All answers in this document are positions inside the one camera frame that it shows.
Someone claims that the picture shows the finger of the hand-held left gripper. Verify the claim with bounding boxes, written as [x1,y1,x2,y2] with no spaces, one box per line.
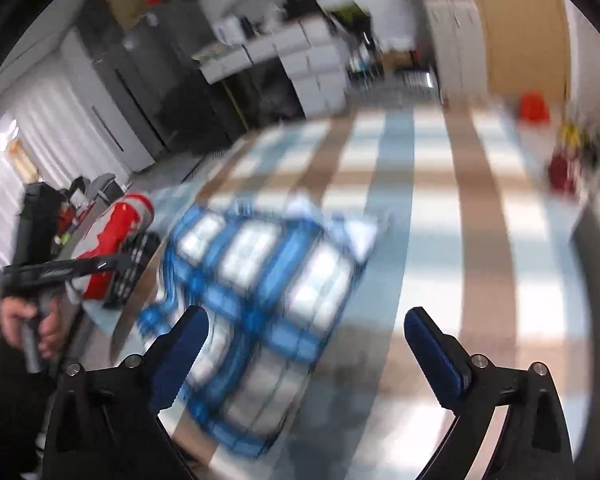
[74,254,133,281]

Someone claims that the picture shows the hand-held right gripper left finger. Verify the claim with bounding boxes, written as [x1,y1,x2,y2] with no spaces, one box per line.
[42,305,210,480]

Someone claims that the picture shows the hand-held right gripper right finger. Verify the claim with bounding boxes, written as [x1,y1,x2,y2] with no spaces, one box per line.
[403,306,576,480]

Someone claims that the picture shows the blue plaid shirt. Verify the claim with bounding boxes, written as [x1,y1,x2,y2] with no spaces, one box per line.
[137,197,391,458]

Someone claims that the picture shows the person's left forearm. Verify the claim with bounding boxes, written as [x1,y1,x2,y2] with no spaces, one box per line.
[0,330,63,480]

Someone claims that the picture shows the person's left hand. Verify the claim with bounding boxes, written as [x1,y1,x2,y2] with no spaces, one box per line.
[0,296,65,361]

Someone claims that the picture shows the black white plaid cloth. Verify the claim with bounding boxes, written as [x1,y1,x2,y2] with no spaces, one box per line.
[102,231,161,310]

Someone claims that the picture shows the red white printed blanket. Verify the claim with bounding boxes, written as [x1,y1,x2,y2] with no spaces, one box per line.
[62,192,156,301]

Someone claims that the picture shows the grey bag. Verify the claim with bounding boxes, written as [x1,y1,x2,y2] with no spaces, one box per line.
[70,172,126,211]

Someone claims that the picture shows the white curtain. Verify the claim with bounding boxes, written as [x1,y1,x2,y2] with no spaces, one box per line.
[0,75,146,301]

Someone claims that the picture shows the checkered bed sheet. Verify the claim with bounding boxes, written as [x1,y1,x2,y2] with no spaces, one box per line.
[110,107,596,480]

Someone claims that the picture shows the black glass cabinet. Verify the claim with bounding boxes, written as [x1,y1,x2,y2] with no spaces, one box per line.
[75,0,181,158]

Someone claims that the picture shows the red shoes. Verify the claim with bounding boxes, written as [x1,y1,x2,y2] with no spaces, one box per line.
[547,152,581,196]

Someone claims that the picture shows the grey refrigerator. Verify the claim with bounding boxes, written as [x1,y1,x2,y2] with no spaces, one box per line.
[130,2,246,141]

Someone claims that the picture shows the white electric kettle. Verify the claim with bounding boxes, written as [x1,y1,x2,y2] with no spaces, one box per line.
[215,16,243,43]

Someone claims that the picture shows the yellow shoes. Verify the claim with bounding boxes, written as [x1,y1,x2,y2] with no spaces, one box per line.
[557,121,588,148]

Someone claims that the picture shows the red plastic bag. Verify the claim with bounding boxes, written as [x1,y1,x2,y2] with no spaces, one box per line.
[517,91,551,122]

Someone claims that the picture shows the grey slatted rack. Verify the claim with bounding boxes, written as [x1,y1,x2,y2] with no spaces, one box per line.
[395,67,438,93]

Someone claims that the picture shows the white desk with drawers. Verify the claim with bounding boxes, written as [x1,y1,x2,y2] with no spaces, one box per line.
[192,15,351,118]

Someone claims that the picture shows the grey framed mirror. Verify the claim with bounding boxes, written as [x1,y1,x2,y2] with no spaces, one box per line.
[222,0,301,23]

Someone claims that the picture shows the cardboard box with black items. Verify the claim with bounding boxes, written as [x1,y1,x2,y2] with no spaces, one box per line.
[380,47,416,73]

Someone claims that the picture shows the white cabinet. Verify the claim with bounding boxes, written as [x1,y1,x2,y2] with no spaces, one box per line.
[422,0,491,106]

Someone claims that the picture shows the wooden door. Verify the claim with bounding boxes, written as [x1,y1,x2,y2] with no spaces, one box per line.
[462,0,571,103]

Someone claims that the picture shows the green black bag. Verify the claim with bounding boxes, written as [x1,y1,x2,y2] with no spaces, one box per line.
[330,2,373,31]

